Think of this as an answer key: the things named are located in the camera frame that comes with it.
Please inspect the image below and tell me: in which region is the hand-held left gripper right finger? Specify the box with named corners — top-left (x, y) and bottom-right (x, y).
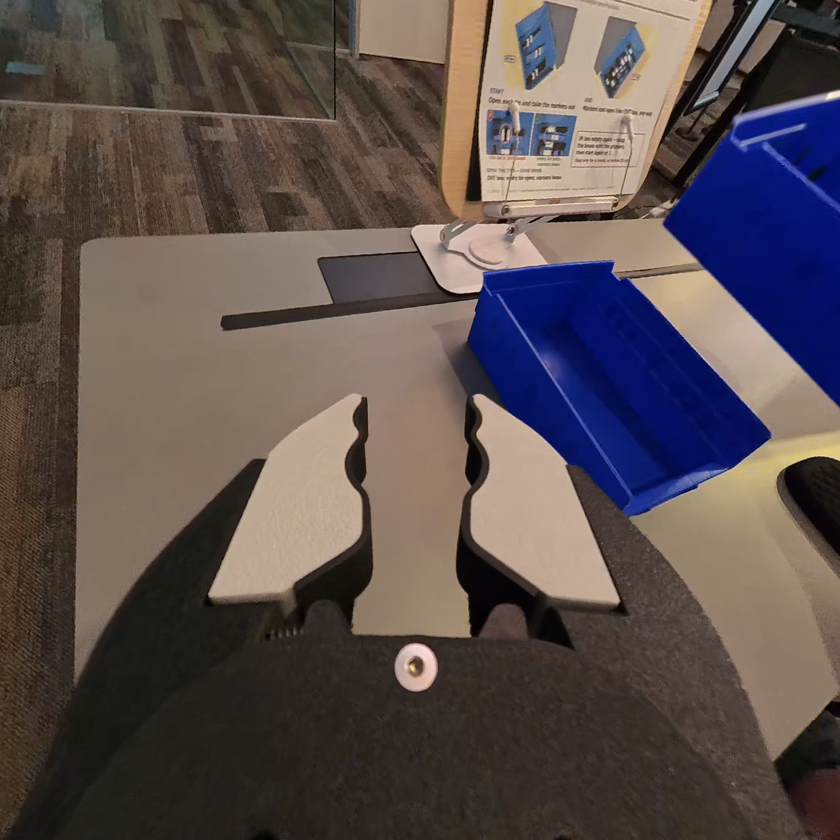
top-left (457, 392), bottom-right (622, 639)

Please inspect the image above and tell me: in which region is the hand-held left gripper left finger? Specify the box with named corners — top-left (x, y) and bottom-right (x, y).
top-left (207, 392), bottom-right (375, 621)

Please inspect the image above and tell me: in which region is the blue plastic bin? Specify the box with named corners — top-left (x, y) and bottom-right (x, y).
top-left (467, 261), bottom-right (773, 518)
top-left (663, 92), bottom-right (840, 409)

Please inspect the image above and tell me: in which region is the black quilted elbow pad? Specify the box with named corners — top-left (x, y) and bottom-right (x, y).
top-left (776, 456), bottom-right (840, 560)

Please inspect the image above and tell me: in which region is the printed instruction sheet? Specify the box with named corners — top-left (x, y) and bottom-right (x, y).
top-left (481, 0), bottom-right (704, 203)

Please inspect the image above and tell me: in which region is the person's maroon clothing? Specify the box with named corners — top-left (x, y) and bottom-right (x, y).
top-left (774, 712), bottom-right (840, 840)

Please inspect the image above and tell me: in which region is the black framed board stand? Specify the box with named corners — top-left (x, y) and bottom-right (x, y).
top-left (669, 0), bottom-right (788, 191)

